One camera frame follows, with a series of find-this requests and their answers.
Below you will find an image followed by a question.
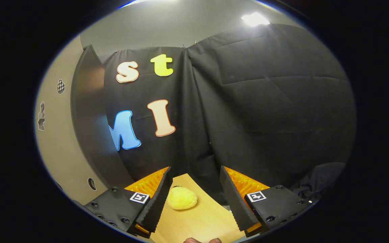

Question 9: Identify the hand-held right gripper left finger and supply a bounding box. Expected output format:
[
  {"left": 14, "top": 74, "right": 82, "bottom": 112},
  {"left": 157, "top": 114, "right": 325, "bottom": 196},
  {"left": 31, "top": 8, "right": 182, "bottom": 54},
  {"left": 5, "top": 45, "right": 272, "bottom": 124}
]
[{"left": 83, "top": 166, "right": 174, "bottom": 239}]

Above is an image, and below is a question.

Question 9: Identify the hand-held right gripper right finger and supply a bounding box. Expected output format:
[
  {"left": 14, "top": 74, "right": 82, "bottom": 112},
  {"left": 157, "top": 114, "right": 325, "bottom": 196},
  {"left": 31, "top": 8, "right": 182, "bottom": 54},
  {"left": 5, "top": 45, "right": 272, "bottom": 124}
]
[{"left": 219, "top": 165, "right": 314, "bottom": 238}]

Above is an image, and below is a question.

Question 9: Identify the yellow bumpy ball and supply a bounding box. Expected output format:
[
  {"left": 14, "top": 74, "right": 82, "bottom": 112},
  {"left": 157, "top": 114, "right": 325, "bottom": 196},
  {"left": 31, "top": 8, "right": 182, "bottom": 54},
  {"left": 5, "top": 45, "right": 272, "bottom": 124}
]
[{"left": 166, "top": 187, "right": 198, "bottom": 210}]

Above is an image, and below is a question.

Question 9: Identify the black cloth bundle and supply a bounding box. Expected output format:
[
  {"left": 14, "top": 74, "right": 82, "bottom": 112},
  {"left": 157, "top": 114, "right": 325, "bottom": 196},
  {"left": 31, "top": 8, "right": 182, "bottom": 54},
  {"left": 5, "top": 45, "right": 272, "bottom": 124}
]
[{"left": 289, "top": 162, "right": 346, "bottom": 203}]

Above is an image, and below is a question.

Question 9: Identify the black backdrop cloth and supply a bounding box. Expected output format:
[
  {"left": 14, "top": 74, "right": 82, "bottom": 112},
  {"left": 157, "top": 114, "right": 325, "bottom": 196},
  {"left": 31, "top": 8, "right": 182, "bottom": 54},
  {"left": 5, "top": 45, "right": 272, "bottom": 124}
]
[{"left": 103, "top": 23, "right": 356, "bottom": 206}]

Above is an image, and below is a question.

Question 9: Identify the bright ceiling light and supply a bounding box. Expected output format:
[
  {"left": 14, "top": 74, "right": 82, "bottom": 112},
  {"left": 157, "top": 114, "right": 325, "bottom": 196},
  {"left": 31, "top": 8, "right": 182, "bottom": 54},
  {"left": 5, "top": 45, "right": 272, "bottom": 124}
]
[{"left": 241, "top": 13, "right": 270, "bottom": 27}]

